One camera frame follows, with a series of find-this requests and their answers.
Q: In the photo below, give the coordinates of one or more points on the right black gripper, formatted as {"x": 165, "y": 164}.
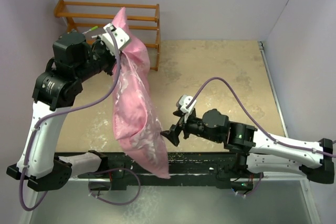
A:
{"x": 172, "y": 134}

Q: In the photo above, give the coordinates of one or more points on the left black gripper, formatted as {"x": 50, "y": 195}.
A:
{"x": 98, "y": 44}

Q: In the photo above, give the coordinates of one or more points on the pink satin pillowcase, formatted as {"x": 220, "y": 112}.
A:
{"x": 135, "y": 123}

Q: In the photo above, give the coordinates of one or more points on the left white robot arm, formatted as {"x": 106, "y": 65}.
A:
{"x": 55, "y": 91}

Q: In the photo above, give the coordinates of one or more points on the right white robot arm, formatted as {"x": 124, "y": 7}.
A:
{"x": 256, "y": 151}

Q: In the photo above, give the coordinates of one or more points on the green capped marker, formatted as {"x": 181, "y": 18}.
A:
{"x": 91, "y": 29}

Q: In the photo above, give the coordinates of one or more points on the wooden shelf rack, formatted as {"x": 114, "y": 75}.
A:
{"x": 144, "y": 21}

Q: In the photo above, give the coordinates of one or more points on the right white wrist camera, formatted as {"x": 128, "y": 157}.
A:
{"x": 186, "y": 104}

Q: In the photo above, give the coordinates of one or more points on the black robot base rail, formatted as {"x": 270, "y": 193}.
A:
{"x": 223, "y": 170}

